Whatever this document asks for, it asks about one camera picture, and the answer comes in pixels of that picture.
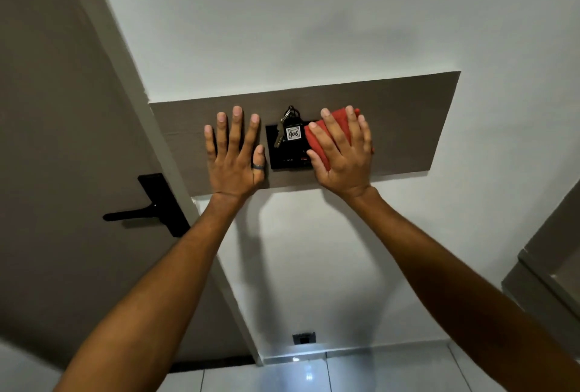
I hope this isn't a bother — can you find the person's left hand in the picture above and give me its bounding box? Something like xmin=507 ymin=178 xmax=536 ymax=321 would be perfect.
xmin=204 ymin=106 xmax=266 ymax=200

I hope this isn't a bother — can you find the person's right hand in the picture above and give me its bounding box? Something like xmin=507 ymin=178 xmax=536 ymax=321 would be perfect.
xmin=306 ymin=105 xmax=374 ymax=200

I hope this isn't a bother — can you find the red cleaning cloth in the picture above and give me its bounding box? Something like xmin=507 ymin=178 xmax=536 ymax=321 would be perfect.
xmin=304 ymin=108 xmax=375 ymax=172

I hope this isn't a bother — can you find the person's right forearm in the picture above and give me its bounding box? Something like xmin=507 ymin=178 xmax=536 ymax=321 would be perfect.
xmin=342 ymin=187 xmax=580 ymax=392

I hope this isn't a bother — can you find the person's left forearm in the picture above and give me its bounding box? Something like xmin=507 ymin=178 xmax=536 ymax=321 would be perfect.
xmin=53 ymin=192 xmax=247 ymax=392

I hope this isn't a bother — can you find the black key tag white label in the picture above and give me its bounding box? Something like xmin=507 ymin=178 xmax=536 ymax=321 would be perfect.
xmin=283 ymin=123 xmax=305 ymax=145

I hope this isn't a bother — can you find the brown door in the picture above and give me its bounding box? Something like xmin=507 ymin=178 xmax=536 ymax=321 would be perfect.
xmin=0 ymin=0 xmax=255 ymax=371

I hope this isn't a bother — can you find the grey-brown cabinet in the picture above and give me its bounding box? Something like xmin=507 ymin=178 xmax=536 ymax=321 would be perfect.
xmin=501 ymin=179 xmax=580 ymax=363

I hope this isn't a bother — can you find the black wall key holder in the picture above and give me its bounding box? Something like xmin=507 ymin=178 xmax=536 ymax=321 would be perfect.
xmin=266 ymin=121 xmax=319 ymax=171

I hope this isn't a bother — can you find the brown wall panel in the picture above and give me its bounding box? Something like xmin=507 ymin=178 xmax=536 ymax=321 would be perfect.
xmin=149 ymin=71 xmax=461 ymax=198

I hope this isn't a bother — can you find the black door handle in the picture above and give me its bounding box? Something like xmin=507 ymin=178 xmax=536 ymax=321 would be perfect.
xmin=102 ymin=173 xmax=191 ymax=238

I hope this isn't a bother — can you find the white door frame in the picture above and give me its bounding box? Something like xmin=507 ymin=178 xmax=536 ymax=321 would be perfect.
xmin=58 ymin=0 xmax=264 ymax=366

